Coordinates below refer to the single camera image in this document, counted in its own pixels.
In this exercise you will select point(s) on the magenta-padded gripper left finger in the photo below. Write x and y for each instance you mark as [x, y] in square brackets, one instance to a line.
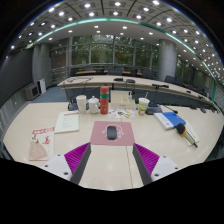
[58, 165]

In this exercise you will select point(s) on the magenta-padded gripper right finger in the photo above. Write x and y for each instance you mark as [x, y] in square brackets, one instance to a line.
[165, 166]

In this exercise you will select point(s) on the black computer mouse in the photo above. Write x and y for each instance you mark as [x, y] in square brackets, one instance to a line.
[111, 132]

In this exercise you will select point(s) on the pink mouse pad with drawing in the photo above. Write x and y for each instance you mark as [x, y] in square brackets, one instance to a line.
[98, 136]

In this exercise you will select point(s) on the red and white pamphlet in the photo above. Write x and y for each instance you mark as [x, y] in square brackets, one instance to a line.
[41, 143]

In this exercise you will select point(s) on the black foam-headed handheld microphone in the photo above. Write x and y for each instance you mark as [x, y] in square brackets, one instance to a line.
[180, 128]

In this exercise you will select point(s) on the white booklet with red heading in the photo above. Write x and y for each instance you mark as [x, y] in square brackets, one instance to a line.
[67, 121]

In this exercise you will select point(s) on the white paper sheet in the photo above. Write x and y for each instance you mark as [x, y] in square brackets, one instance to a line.
[193, 131]

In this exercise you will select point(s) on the blue and white book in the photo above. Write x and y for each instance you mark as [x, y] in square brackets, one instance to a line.
[173, 118]

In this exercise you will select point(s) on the printed paper cup with straw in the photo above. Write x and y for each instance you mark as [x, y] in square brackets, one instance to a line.
[143, 106]

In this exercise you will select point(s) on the white paper cup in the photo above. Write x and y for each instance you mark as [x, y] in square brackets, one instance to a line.
[81, 104]

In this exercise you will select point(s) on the colourful sticker sheet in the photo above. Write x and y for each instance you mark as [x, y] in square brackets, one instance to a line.
[121, 114]

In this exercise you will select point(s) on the grey box monitor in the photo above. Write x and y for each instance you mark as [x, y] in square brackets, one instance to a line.
[32, 91]

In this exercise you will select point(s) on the red bottle with green band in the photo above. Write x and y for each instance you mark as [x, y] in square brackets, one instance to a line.
[104, 101]

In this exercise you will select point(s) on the cream organizer box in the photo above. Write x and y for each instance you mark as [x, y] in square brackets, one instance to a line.
[121, 98]

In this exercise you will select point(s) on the white standing panel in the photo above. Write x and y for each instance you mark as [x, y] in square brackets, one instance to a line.
[41, 86]

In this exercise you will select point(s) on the dark office chairs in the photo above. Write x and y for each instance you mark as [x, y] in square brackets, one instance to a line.
[115, 71]

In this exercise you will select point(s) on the ceiling lights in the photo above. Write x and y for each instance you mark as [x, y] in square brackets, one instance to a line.
[124, 27]

